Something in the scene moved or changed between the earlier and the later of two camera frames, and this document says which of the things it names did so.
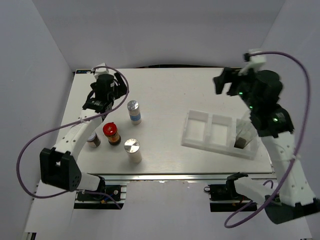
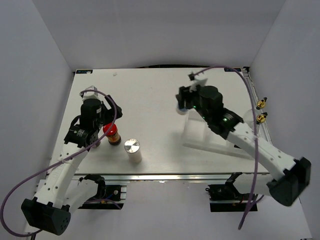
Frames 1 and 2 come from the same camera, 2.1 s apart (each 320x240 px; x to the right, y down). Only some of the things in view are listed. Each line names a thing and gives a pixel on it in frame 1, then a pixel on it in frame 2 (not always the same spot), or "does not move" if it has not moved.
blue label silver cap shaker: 133,108 to 182,111
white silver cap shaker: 132,146 does not move
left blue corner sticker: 82,71 does not move
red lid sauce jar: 110,130 does not move
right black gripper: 231,76 to 184,94
